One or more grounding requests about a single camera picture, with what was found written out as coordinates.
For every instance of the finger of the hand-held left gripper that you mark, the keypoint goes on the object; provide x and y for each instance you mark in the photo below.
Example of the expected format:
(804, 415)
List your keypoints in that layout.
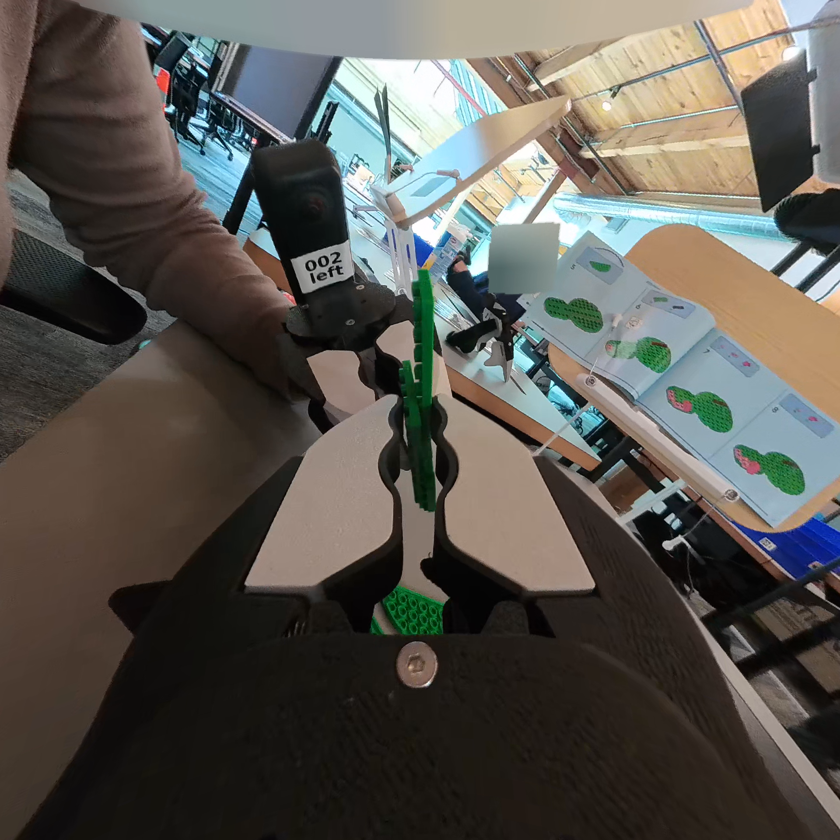
(399, 342)
(341, 380)

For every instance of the black and white gripper tool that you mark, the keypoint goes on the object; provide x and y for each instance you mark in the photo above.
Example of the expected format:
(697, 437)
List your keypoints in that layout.
(469, 341)

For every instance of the person's left forearm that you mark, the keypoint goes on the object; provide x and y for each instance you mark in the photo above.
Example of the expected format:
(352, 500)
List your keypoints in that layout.
(131, 197)

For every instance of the large black screen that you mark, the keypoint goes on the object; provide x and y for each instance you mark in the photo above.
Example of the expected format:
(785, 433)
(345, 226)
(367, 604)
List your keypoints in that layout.
(282, 85)

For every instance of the blue storage bins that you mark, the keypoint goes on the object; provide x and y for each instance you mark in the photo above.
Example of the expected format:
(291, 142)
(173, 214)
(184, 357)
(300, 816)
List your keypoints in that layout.
(807, 544)

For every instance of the black monitor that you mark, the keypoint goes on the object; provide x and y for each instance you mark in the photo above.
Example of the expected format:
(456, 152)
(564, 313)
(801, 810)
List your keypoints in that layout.
(781, 131)

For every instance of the green lego plate assembly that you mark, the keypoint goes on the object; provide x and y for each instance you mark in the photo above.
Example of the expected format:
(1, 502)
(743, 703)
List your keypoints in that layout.
(420, 446)

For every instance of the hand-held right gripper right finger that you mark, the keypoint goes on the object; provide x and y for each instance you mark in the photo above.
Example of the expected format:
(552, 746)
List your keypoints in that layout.
(512, 518)

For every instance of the lego instruction booklet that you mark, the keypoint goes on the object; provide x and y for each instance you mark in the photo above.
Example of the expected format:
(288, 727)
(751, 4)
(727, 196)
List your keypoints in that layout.
(689, 367)

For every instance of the black office chair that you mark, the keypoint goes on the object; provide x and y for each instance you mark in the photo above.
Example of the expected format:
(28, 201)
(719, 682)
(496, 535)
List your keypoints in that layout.
(187, 85)
(810, 229)

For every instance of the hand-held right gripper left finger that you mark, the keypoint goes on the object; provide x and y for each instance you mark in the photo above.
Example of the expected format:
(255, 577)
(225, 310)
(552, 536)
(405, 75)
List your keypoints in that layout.
(328, 512)

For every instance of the green half-round lego plate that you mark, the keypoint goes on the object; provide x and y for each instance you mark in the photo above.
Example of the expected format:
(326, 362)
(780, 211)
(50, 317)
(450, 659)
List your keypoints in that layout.
(410, 613)

